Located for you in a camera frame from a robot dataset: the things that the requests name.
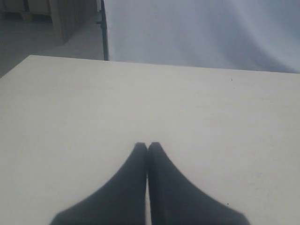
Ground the beige wooden furniture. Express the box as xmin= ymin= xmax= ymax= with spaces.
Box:
xmin=0 ymin=0 xmax=98 ymax=44

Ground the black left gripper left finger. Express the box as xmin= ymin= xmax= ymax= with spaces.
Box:
xmin=52 ymin=142 xmax=147 ymax=225

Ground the white backdrop cloth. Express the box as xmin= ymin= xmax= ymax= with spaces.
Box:
xmin=104 ymin=0 xmax=300 ymax=73

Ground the black backdrop stand pole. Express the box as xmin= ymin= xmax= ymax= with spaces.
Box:
xmin=97 ymin=0 xmax=109 ymax=61

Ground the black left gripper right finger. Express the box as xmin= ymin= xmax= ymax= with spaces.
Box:
xmin=148 ymin=142 xmax=249 ymax=225

